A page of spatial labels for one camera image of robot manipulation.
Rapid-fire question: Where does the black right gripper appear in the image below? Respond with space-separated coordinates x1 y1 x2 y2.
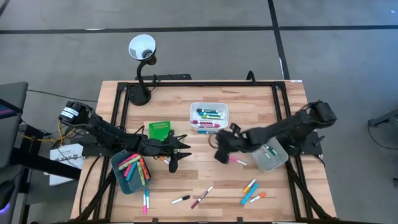
213 123 249 165

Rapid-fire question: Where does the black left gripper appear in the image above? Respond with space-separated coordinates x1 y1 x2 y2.
143 129 193 174

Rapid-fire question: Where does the green plastic mesh basket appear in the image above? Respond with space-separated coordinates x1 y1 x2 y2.
148 120 172 141

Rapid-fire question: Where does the orange highlighter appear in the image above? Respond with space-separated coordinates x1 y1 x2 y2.
139 157 151 181

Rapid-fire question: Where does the white plastic bin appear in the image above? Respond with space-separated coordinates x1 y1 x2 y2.
190 101 229 132

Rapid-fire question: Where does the light green highlighter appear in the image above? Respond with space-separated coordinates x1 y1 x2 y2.
137 161 146 187

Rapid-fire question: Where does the yellow small marker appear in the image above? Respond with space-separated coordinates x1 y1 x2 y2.
243 178 257 194

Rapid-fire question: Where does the clear plastic bin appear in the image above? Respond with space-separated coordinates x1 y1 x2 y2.
250 136 289 172

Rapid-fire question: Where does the slim green highlighter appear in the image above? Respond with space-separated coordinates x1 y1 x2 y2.
118 156 142 171

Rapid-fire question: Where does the blue highlighter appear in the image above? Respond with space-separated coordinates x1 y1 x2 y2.
126 161 139 182
240 182 259 206

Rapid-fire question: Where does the teal plastic bin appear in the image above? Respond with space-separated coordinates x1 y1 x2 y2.
110 149 154 195

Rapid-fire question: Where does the black gooseneck desk lamp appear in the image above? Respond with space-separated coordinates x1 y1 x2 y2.
127 33 157 107

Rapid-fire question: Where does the black power strip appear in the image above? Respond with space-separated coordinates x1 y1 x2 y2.
134 73 192 82

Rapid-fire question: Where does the white paper sheet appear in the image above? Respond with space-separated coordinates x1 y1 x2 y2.
49 142 85 187

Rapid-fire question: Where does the black desk stand beam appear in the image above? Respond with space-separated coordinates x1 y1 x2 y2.
11 123 82 181

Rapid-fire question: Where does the grey desk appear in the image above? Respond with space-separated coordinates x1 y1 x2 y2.
0 81 29 224

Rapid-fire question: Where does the black computer mouse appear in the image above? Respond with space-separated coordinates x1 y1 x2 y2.
0 179 16 215

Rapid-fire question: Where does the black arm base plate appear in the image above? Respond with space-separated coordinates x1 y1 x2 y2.
277 129 326 157
81 136 127 157

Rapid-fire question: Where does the yellow cable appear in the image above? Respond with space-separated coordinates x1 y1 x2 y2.
17 121 78 146

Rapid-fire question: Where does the black floor cable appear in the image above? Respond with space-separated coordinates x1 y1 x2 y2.
27 89 99 104

